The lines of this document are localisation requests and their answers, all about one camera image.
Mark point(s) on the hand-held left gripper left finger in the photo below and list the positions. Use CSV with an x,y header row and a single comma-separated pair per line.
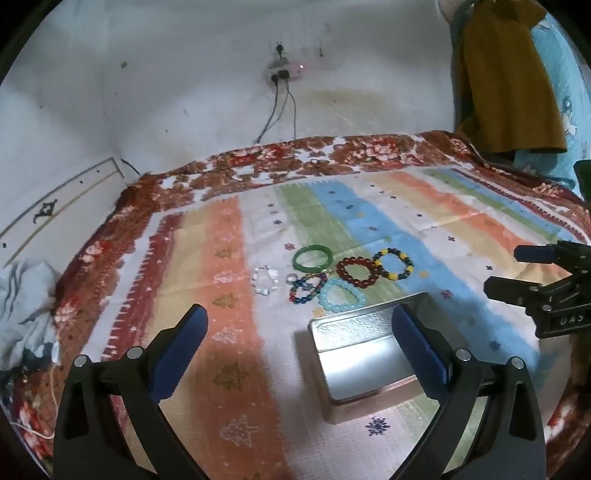
x,y
180,350

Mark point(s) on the striped colourful cloth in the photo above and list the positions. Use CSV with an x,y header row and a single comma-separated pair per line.
x,y
221,258

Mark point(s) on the green jade bangle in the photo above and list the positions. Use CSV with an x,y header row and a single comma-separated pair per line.
x,y
298,261

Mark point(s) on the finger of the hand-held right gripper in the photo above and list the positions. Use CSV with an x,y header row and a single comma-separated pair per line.
x,y
512,288
535,254

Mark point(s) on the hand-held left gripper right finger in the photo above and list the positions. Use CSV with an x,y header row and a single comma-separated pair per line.
x,y
422,350

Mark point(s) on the white wall socket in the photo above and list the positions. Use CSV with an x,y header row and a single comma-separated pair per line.
x,y
288,71

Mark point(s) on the red floral blanket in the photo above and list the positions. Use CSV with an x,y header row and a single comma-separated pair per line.
x,y
369,152

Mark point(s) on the silver metal tin box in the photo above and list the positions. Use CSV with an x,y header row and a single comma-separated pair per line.
x,y
360,355

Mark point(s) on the brown garment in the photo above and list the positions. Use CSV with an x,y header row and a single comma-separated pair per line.
x,y
503,69

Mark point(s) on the white headboard panel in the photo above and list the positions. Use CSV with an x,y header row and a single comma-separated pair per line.
x,y
69,203

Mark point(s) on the grey crumpled cloth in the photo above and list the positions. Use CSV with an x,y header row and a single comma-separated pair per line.
x,y
23,314

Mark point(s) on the light blue printed blanket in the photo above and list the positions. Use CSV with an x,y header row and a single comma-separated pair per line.
x,y
568,92

